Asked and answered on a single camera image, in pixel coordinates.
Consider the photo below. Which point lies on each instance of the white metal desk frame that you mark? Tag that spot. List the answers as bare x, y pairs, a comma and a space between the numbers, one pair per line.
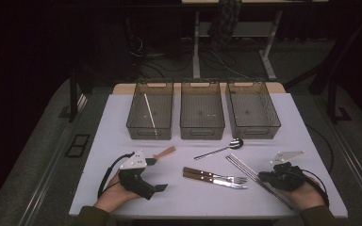
196, 47

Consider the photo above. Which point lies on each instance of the person's left hand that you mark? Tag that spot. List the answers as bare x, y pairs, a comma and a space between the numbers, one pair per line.
116, 197

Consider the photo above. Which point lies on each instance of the white chopstick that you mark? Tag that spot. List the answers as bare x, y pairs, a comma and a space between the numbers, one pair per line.
150, 113

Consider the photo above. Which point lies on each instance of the black floor socket frame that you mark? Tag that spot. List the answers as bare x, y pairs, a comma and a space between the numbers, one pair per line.
77, 146

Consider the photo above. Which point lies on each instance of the wooden chopstick piece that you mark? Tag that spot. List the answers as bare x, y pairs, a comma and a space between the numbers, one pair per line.
166, 152

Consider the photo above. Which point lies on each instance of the white table cover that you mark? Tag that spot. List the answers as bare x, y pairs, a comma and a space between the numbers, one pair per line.
176, 201

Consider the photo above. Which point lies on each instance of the metal chopstick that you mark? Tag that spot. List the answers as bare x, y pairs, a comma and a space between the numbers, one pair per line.
240, 168
243, 165

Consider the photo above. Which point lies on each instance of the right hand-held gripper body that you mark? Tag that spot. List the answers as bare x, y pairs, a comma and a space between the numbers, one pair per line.
290, 179

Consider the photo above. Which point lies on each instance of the black metal stand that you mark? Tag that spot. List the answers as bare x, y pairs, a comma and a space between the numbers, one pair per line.
332, 103
73, 100

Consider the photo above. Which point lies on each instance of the metal floor rail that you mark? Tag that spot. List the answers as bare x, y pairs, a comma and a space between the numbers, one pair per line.
44, 188
358, 175

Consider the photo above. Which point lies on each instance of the smoky translucent plastic bin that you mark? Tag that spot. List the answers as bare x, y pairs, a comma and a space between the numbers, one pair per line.
163, 109
251, 106
201, 106

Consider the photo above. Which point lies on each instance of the dark hanging cloth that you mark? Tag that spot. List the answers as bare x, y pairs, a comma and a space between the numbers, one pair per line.
224, 22

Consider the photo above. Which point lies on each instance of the person's right hand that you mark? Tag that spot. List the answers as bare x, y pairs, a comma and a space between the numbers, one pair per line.
309, 196

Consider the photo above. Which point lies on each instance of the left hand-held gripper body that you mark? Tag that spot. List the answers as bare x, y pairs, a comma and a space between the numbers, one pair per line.
135, 182

